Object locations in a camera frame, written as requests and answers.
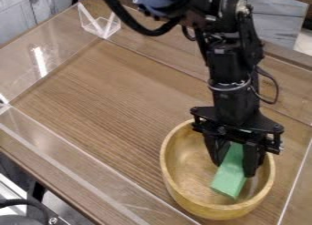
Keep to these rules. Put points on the green rectangular block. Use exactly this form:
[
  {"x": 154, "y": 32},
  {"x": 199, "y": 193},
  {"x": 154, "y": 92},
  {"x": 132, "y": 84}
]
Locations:
[{"x": 229, "y": 178}]

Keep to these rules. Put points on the black table leg bracket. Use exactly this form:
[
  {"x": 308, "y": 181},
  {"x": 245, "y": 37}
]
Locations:
[{"x": 38, "y": 211}]

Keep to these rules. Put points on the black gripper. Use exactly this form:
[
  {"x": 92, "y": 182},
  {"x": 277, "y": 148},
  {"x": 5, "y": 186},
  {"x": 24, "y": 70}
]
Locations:
[{"x": 233, "y": 120}]

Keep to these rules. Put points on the clear acrylic corner bracket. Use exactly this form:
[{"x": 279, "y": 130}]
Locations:
[{"x": 101, "y": 27}]

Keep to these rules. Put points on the light wooden bowl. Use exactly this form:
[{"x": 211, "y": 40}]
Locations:
[{"x": 187, "y": 173}]

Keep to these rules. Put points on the clear acrylic tray wall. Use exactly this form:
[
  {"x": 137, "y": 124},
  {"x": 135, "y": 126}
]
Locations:
[{"x": 108, "y": 198}]

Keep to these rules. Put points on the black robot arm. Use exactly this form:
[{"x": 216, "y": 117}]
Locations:
[{"x": 233, "y": 51}]

